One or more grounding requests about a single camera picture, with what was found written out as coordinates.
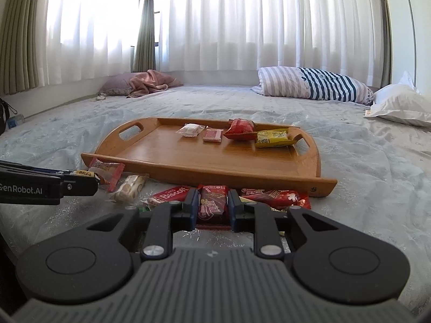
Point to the striped pillow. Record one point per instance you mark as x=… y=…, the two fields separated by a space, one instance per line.
x=303 y=84

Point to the black bag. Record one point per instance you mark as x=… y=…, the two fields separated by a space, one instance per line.
x=2 y=116

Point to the white nougat candy packet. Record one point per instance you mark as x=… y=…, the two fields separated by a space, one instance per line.
x=129 y=188

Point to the clear plastic bottle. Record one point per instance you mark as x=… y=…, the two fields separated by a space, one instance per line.
x=15 y=121

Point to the sheer snowflake lace cloth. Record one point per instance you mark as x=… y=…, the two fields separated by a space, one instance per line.
x=50 y=148

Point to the small metal trinket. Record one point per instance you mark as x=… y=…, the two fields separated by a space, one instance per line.
x=101 y=97

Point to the white pillow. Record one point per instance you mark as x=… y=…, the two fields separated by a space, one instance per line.
x=400 y=106

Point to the red white swirl snack packet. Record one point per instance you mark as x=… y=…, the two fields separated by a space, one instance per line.
x=279 y=197

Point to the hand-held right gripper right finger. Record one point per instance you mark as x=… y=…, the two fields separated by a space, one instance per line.
x=234 y=210

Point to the pink crumpled cloth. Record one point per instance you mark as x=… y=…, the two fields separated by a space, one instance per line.
x=151 y=82

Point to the yellow snack packet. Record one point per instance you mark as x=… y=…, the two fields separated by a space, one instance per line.
x=272 y=138

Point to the small red snack packet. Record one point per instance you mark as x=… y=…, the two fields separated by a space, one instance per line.
x=212 y=135

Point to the white translucent snack packet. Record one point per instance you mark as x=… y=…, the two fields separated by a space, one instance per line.
x=190 y=130

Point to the green pea snack packet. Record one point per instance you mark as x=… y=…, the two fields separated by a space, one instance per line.
x=144 y=207

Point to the white sheer curtain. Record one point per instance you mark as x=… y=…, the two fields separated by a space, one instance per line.
x=269 y=23
x=91 y=23

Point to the pink clear cake packet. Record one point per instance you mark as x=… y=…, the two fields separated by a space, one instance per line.
x=106 y=171

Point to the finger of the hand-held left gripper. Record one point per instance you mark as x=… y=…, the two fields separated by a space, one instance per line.
x=33 y=167
x=80 y=184

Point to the long red biscuit packet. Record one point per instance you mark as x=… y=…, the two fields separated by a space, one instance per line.
x=168 y=197

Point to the brown almond snack packet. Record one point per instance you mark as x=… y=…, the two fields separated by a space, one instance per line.
x=84 y=173

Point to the maroon wafer packet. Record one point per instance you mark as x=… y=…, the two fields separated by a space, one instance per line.
x=212 y=207

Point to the green drape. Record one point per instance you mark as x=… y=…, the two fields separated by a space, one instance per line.
x=385 y=40
x=23 y=33
x=146 y=40

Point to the purple pillow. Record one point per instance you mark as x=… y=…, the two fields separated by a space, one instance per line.
x=116 y=85

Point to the shiny red snack packet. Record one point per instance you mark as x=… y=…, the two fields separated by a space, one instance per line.
x=239 y=128

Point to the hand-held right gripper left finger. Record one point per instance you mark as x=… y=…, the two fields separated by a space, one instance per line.
x=192 y=208

